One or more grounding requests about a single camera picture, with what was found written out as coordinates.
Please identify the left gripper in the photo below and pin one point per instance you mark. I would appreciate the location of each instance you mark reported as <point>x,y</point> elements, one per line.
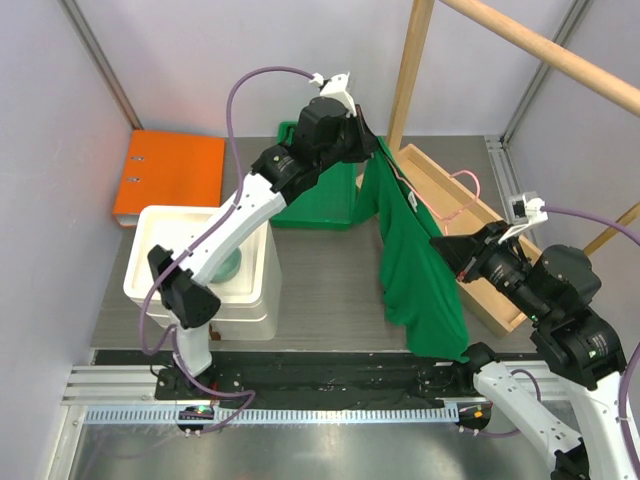
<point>365,140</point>

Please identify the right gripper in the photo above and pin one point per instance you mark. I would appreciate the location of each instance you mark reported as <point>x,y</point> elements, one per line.
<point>467,254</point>

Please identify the green t shirt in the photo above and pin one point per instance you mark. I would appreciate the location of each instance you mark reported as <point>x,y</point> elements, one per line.
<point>420,292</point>

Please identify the pink wire hanger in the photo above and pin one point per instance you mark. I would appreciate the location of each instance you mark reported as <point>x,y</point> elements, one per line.
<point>446,196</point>

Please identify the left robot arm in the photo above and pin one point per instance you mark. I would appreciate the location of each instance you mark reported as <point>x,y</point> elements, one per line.
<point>326,133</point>

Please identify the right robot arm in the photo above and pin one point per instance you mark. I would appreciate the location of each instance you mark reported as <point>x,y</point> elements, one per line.
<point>578,346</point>

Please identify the wooden clothes rack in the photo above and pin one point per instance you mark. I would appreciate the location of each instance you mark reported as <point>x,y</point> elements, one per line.
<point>577,145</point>

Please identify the green plastic tray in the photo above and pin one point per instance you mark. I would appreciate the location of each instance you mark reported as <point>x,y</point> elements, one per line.
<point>326,206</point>

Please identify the teal ceramic cup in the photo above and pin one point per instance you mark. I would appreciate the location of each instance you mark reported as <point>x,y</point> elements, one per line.
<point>228,268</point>

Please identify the white stacked containers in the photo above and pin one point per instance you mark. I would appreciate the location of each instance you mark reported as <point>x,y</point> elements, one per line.
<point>249,300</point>

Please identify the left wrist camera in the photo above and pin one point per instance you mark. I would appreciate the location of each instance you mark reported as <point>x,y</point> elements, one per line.
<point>335,87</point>

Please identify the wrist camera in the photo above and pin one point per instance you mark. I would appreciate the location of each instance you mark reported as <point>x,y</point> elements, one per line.
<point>526,210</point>
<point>335,87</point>

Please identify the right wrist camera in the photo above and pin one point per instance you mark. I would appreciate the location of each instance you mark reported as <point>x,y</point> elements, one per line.
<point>526,210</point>

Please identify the orange ring binder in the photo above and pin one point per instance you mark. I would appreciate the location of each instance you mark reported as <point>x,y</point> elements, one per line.
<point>169,169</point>

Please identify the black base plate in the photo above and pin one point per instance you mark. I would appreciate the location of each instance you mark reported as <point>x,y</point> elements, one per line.
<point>338,381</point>

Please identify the slotted cable duct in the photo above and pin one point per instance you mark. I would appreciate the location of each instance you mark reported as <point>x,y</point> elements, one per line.
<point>197,414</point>

